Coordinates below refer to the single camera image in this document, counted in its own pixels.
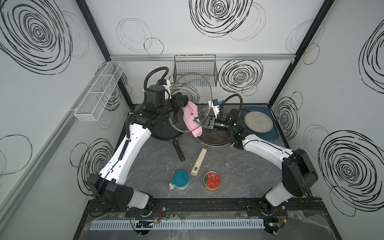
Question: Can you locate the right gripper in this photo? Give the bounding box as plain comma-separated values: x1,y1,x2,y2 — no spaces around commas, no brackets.
193,116,235,136

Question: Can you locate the pink cloth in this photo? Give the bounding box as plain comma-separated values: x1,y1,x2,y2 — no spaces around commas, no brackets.
183,101,203,138

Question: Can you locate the glass lid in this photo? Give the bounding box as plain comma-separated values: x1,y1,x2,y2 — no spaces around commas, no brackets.
169,72,213,136
197,123,234,147

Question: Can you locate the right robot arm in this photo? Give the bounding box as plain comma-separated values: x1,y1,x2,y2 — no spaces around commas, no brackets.
194,116,319,212

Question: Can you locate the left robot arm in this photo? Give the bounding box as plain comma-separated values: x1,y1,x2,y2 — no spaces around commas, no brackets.
87,85,189,215

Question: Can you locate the black frying pan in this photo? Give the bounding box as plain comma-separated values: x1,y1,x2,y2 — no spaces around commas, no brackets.
149,113,186,162

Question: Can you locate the grey round plate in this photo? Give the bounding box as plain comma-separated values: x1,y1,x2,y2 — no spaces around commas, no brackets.
245,112,273,133

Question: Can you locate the teal lidded cup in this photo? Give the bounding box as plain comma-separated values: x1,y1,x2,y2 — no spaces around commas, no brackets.
169,171,190,191

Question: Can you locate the teal tray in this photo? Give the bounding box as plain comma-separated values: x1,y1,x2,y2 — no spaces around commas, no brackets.
243,106,279,140

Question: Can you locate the brown pan with cream handle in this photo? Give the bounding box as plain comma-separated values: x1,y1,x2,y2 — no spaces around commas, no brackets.
191,119,238,177

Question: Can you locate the black wire basket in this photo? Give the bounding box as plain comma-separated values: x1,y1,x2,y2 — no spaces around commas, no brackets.
173,55,219,87

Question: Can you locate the white wire shelf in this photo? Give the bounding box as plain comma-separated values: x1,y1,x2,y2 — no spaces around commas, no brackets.
74,62,125,122

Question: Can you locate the white slotted cable duct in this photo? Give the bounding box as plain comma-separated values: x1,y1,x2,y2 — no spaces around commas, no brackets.
89,219,265,231

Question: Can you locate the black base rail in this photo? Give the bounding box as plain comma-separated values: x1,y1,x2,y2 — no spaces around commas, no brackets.
82,198,327,219

